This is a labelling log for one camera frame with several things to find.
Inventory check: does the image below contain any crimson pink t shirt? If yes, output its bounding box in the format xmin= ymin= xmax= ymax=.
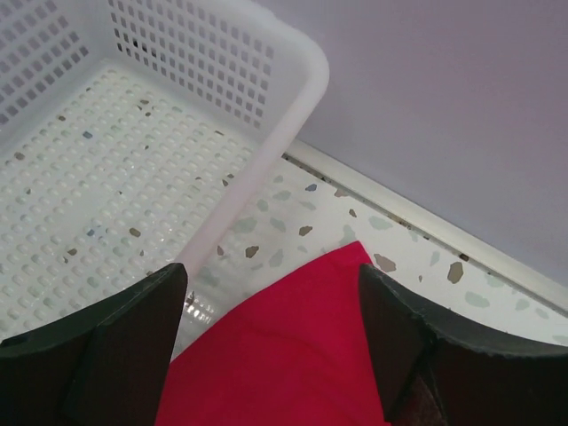
xmin=156 ymin=242 xmax=383 ymax=425

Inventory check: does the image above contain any white plastic basket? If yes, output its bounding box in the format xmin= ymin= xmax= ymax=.
xmin=1 ymin=1 xmax=329 ymax=339

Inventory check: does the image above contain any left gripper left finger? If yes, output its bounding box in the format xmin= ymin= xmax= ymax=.
xmin=1 ymin=263 xmax=187 ymax=425

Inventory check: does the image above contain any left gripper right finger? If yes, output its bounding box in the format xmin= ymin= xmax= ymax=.
xmin=359 ymin=264 xmax=567 ymax=425

